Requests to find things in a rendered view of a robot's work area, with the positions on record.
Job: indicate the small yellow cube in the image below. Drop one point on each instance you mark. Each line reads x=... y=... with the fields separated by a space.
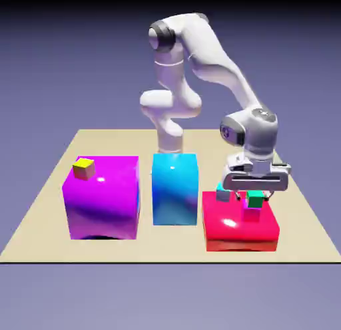
x=83 y=168

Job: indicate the small cyan cube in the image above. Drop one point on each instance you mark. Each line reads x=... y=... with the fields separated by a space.
x=222 y=195

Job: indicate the small pink cube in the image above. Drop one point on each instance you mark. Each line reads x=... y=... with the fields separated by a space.
x=251 y=215

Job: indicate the large red box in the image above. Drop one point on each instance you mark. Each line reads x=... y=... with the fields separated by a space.
x=229 y=229

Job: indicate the large blue box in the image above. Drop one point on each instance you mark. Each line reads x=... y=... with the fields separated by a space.
x=174 y=191

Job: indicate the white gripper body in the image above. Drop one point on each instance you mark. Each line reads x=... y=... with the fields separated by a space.
x=283 y=182

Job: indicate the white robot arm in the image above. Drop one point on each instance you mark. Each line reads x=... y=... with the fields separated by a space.
x=213 y=56

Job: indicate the large magenta box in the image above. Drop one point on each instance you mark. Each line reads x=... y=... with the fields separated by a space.
x=106 y=202

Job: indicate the small green cube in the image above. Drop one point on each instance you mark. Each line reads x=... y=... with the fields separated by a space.
x=254 y=199

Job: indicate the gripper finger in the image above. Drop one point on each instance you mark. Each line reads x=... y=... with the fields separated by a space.
x=237 y=196
x=267 y=196

